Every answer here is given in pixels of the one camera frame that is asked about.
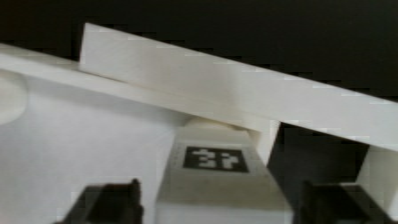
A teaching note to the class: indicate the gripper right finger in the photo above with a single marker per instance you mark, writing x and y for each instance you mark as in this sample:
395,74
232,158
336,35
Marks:
338,204

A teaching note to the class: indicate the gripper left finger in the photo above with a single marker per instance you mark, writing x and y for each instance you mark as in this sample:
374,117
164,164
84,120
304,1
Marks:
107,205

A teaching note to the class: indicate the white right fence wall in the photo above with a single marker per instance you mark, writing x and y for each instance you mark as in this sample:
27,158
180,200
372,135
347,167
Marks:
249,90

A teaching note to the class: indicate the white square tabletop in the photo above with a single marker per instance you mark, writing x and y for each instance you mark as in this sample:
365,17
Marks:
86,135

